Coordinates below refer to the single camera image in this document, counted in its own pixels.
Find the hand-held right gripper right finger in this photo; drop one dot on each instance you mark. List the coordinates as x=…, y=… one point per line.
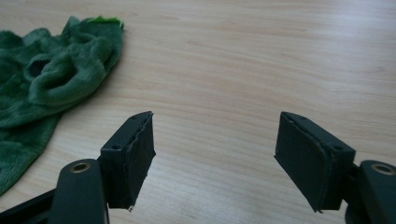
x=308, y=161

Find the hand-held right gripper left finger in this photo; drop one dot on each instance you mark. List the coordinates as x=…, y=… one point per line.
x=127, y=161

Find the green fleece cloth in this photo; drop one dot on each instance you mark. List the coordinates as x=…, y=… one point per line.
x=53, y=77

